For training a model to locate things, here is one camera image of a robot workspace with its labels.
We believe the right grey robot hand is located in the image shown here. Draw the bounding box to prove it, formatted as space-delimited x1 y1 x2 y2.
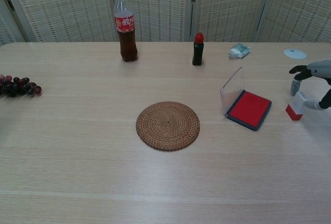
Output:
289 60 331 111

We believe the white red stamp block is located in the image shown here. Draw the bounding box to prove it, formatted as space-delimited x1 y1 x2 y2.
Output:
285 91 308 122

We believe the red ink pad with clear lid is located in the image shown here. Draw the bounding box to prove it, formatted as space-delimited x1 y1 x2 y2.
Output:
220 66 273 131

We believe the white round table grommet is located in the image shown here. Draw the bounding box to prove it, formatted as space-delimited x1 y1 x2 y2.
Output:
283 48 307 60

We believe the woven folding screen panel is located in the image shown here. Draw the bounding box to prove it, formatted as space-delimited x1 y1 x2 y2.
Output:
108 0 196 43
190 0 277 43
255 0 331 43
0 0 117 43
0 0 26 48

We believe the white green tissue pack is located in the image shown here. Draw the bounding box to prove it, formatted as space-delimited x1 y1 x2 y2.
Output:
228 42 252 59

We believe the black bottle with red cap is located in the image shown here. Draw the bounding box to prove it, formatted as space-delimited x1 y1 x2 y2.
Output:
191 32 205 66

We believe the round woven rattan coaster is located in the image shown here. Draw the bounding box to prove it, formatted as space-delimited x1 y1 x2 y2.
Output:
136 101 201 153

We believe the cola bottle with red cap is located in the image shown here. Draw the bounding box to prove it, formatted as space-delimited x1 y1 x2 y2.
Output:
113 0 139 63

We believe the bunch of dark red grapes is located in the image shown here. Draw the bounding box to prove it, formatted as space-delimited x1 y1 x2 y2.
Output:
0 74 43 98

